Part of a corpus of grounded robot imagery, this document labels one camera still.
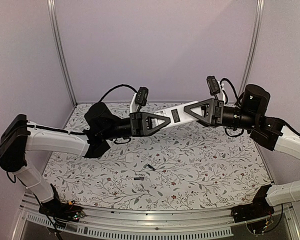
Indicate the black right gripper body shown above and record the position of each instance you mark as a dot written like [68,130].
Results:
[219,112]

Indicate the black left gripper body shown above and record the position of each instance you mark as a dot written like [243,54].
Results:
[135,120]

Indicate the white and red remote control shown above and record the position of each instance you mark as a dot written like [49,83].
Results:
[176,115]

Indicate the white battery cover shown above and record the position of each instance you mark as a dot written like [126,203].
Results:
[129,158]

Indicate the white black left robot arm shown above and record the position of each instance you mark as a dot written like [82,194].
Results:
[22,136]

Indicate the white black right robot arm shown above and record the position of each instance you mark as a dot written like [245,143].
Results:
[271,133]

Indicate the floral patterned table mat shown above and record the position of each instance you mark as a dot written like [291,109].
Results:
[196,168]

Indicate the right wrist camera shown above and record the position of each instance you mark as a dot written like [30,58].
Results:
[213,85]

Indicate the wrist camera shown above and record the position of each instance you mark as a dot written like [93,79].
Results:
[141,96]
[213,85]

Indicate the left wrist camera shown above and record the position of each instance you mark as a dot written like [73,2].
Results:
[141,96]

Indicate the right aluminium frame post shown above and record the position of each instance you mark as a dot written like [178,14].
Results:
[253,44]

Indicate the aluminium frame post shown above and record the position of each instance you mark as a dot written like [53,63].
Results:
[51,5]
[253,44]

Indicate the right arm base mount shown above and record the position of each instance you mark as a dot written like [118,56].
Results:
[258,208]

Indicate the aluminium front rail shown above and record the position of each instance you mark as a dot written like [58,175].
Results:
[101,223]

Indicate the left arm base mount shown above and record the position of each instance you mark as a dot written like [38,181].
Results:
[61,211]

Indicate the left aluminium frame post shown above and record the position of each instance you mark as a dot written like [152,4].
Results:
[51,5]

